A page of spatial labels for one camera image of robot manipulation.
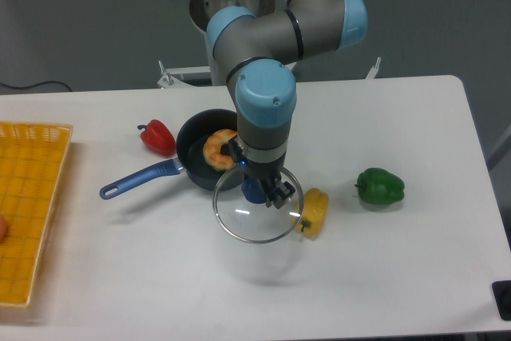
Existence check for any glass pot lid blue knob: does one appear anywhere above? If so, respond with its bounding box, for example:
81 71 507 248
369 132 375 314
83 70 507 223
212 168 304 244

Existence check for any black floor cable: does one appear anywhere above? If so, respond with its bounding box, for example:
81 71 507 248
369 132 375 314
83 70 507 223
0 80 73 93

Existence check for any yellow woven basket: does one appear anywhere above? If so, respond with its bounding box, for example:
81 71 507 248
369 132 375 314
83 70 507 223
1 121 73 307

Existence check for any grey table leg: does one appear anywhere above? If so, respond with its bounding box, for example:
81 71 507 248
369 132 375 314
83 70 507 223
485 125 511 171

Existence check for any white metal frame bracket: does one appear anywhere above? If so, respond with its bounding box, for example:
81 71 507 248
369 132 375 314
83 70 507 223
157 56 361 89

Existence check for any dark blue saucepan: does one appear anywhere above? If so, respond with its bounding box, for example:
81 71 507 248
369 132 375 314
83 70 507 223
99 109 237 200

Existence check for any yellow bell pepper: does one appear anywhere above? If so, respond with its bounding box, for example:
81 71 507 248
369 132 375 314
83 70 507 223
295 188 330 240

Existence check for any black table corner device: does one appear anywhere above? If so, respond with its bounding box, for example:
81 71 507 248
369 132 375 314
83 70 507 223
492 280 511 321

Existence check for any red bell pepper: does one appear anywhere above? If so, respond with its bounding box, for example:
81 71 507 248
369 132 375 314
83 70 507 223
137 119 176 157

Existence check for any green bell pepper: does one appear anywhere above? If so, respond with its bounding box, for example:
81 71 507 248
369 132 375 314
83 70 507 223
355 168 405 205

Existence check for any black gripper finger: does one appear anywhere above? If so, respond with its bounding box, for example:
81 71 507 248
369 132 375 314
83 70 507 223
266 188 286 209
276 180 295 200

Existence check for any orange toy shrimp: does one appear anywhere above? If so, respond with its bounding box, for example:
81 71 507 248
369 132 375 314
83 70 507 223
203 129 237 172

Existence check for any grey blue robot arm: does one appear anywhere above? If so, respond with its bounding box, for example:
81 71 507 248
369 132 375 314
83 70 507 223
204 0 368 208

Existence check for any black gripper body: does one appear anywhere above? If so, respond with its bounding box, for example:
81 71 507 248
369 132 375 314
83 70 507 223
228 135 288 201

